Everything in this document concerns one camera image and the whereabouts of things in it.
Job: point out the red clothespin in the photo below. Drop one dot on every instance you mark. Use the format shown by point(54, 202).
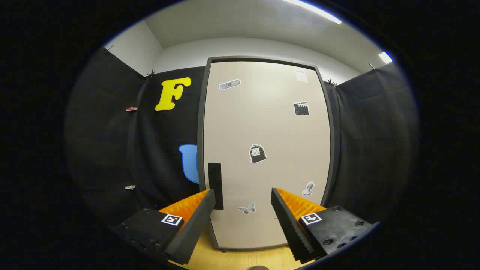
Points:
point(131, 109)

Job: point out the dark grey shoe cabinet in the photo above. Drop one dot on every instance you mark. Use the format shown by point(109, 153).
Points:
point(200, 131)

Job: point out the small ceiling light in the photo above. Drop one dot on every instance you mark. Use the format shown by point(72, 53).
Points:
point(385, 57)

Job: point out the black backdrop cloth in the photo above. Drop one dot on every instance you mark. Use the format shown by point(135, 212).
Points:
point(112, 150)

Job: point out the long ceiling light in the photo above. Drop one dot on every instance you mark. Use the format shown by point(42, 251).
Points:
point(318, 11)

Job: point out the white clothespin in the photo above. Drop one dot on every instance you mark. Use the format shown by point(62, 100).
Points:
point(129, 186)

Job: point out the beige shoe cabinet door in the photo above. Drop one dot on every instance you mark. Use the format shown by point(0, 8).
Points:
point(262, 123)

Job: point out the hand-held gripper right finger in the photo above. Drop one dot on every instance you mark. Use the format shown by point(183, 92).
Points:
point(290, 228)

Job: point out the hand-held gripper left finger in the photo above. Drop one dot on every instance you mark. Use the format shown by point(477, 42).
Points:
point(195, 228)

